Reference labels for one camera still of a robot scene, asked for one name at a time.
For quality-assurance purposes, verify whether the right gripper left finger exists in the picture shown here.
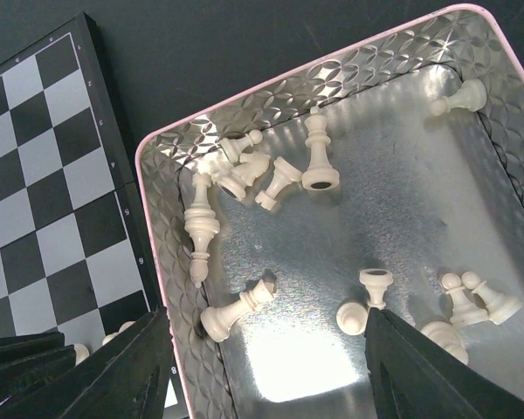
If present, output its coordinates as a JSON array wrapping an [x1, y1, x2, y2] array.
[[0, 307, 173, 418]]

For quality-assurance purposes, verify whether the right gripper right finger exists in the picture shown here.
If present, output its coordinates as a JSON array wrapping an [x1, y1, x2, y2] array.
[[364, 308, 524, 418]]

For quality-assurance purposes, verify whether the white pawn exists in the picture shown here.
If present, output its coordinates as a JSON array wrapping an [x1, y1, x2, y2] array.
[[101, 321, 134, 346], [73, 343, 90, 366], [219, 129, 263, 164]]

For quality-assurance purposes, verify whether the white rook piece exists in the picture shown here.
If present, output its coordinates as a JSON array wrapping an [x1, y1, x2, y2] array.
[[255, 156, 302, 211]]

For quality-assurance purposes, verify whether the black white chess board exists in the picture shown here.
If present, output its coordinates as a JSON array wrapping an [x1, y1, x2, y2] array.
[[0, 10, 180, 411]]

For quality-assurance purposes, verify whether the white queen piece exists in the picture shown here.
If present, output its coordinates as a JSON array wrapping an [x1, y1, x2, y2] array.
[[200, 279, 277, 343]]

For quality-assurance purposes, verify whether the pink tin box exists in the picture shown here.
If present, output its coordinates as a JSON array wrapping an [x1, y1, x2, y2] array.
[[135, 3, 524, 418]]

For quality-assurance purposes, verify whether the white king piece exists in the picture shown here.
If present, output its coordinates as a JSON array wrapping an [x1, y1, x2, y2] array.
[[301, 106, 340, 190]]

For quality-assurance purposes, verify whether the white knight piece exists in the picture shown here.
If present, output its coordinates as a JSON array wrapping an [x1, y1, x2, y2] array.
[[215, 152, 271, 202]]

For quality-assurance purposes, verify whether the white pawn in tin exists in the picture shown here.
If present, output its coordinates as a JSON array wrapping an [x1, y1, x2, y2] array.
[[219, 129, 263, 164]]

